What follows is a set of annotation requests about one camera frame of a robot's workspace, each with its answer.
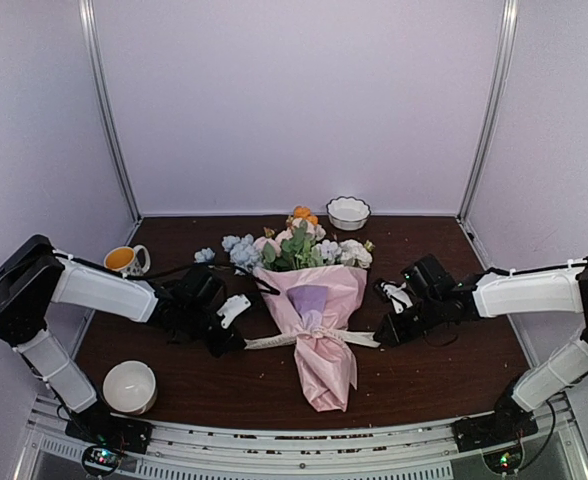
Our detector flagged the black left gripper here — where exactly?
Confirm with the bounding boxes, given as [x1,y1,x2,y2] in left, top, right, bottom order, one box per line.
[181,303,246,358]

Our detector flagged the cream ribbon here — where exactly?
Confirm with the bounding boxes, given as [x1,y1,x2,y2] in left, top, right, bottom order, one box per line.
[245,327,380,350]

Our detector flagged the blue flower bunch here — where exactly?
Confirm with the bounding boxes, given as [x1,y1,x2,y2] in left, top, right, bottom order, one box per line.
[194,234,265,275]

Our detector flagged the white purple flower bunch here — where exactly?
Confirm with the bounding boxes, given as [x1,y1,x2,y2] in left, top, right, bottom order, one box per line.
[313,239,373,269]

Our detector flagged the purple tissue paper sheet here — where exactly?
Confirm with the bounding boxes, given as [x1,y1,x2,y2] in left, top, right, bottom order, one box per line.
[246,265,379,412]

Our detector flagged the pink flower bunch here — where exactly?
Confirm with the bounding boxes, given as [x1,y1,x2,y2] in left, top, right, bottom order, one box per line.
[254,218,327,272]

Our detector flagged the orange flower stem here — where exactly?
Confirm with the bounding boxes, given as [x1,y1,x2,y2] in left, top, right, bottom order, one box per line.
[293,206,318,225]

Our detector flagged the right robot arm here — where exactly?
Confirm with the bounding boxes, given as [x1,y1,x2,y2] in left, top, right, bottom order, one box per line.
[374,254,588,442]

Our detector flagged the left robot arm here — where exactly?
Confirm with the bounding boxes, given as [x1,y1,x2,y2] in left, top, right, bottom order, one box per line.
[0,234,251,444]

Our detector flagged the patterned mug yellow inside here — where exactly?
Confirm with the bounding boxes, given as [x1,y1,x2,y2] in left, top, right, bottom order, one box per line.
[103,245,151,276]

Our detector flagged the plain white round bowl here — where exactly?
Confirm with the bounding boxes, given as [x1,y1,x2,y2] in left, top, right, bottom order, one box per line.
[102,360,158,415]

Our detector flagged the white scalloped bowl black rim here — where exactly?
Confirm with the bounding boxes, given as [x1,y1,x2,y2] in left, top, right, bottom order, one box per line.
[326,196,371,231]

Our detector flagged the right round circuit board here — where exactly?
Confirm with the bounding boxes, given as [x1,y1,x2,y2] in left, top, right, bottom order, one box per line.
[483,446,524,475]

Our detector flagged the round circuit board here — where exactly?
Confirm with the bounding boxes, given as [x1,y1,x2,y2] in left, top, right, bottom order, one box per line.
[483,446,524,475]
[81,445,123,476]

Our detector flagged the left round circuit board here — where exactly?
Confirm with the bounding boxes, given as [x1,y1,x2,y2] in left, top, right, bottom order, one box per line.
[81,445,123,476]

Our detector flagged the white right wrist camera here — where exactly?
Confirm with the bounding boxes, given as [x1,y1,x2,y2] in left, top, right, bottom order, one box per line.
[374,279,414,314]

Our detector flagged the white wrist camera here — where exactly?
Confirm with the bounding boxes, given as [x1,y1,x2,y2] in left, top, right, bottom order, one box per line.
[374,279,414,314]
[216,294,251,329]

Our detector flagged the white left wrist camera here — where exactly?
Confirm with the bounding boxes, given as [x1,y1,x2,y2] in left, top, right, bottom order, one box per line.
[216,294,251,329]

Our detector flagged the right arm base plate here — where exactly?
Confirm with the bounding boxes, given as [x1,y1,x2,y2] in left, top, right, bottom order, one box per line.
[452,408,538,452]

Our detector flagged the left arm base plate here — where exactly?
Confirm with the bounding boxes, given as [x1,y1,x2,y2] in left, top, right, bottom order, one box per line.
[65,407,153,454]

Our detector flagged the aluminium front rail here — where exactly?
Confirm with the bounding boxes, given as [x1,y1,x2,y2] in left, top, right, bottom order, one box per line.
[23,394,585,480]

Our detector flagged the aluminium right corner post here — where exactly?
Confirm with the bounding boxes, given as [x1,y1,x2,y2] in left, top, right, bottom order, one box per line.
[457,0,519,224]

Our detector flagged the aluminium corner post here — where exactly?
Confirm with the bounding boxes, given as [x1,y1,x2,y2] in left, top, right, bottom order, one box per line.
[78,0,142,223]
[457,0,519,224]

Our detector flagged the aluminium left corner post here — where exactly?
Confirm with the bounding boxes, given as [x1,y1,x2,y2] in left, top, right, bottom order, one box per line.
[78,0,142,223]

